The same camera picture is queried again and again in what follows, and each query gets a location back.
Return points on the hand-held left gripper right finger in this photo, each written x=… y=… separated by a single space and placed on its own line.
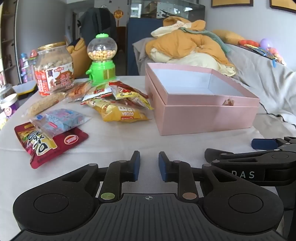
x=162 y=169

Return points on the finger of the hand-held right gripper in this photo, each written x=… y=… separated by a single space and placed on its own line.
x=263 y=144
x=212 y=155

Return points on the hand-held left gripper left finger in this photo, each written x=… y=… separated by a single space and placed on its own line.
x=136 y=166

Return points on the pink cardboard box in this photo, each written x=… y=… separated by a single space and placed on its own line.
x=196 y=115

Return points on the yellow red-edged snack packet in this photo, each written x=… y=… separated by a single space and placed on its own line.
x=126 y=92

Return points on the yellow crisps packet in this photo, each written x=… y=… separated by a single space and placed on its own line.
x=122 y=114

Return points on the grey sofa cover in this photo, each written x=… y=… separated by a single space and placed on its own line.
x=266 y=81

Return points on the dark red snack packet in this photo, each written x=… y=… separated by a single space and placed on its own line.
x=69 y=140

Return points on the white red-edged snack packet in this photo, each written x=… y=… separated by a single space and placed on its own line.
x=98 y=91

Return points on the blue candy packet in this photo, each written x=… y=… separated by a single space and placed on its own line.
x=61 y=121

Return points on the colourful toy pile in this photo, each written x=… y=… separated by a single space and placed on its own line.
x=270 y=54

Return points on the clear cracker packet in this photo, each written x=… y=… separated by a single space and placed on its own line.
x=77 y=91

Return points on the purple toy ball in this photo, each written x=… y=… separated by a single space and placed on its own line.
x=266 y=43

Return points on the green gumball dispenser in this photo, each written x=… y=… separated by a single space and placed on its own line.
x=101 y=71

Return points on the orange toy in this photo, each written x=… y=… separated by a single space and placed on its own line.
x=248 y=43

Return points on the long sesame bar packet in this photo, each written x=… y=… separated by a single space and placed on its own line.
x=44 y=104

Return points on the yellow pillow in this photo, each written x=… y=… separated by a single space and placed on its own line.
x=229 y=36

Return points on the yellow duvet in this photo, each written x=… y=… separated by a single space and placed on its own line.
x=180 y=44

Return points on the teal scarf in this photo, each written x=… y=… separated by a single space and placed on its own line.
x=212 y=37

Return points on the yellow beanbag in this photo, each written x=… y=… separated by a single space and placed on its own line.
x=78 y=53

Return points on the peanut jar with orange label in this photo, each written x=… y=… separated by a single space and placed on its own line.
x=53 y=69

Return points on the white container with yellow rim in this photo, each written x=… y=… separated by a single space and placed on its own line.
x=26 y=87

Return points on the blue cabinet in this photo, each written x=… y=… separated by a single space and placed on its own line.
x=136 y=30

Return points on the jar with purple label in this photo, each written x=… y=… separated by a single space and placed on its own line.
x=9 y=109

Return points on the dark hanging jacket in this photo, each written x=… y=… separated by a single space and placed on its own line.
x=97 y=23

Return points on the pink drinking bottle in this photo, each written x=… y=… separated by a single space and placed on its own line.
x=23 y=68

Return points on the red-topped drinking bottle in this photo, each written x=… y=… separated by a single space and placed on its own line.
x=33 y=56

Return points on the clear jar of nuts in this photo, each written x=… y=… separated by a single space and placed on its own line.
x=7 y=89

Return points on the red door ornament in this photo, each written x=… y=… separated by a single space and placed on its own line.
x=118 y=13

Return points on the glass fish tank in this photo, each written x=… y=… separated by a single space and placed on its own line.
x=161 y=9

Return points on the wooden bookshelf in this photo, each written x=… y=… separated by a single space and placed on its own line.
x=8 y=34

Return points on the framed wall picture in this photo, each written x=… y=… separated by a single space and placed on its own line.
x=284 y=4
x=231 y=2

